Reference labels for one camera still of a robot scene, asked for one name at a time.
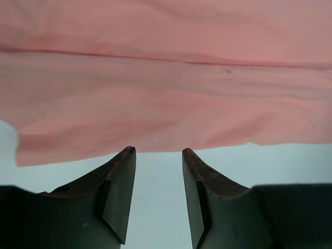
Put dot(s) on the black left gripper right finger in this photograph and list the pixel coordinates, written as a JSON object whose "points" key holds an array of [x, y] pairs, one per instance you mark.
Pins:
{"points": [[225, 214]]}

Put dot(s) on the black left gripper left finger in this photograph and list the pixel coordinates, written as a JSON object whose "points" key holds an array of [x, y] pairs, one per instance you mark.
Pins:
{"points": [[89, 212]]}

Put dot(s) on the pink t shirt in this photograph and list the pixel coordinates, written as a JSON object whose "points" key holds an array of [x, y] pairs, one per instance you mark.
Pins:
{"points": [[82, 79]]}

